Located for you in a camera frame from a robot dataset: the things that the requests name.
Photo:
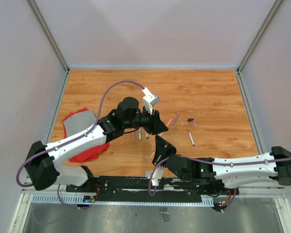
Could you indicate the grey felt cloth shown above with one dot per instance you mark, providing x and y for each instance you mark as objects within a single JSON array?
[{"x": 78, "y": 122}]

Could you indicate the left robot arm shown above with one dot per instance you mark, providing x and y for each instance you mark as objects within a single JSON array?
[{"x": 44, "y": 162}]

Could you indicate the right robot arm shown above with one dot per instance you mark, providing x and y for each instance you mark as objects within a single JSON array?
[{"x": 231, "y": 173}]

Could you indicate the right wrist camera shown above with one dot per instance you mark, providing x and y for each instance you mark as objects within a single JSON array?
[{"x": 157, "y": 175}]

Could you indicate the purple pen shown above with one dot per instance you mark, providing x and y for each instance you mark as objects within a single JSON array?
[{"x": 176, "y": 117}]

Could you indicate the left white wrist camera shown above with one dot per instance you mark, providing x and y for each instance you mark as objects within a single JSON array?
[{"x": 150, "y": 99}]

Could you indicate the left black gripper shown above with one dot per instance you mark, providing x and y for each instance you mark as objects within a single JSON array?
[{"x": 155, "y": 125}]

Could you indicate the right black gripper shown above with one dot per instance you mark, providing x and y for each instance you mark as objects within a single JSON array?
[{"x": 162, "y": 148}]

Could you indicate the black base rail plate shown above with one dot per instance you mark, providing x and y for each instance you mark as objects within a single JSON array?
[{"x": 138, "y": 189}]

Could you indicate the red cloth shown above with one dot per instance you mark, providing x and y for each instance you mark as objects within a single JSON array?
[{"x": 89, "y": 154}]

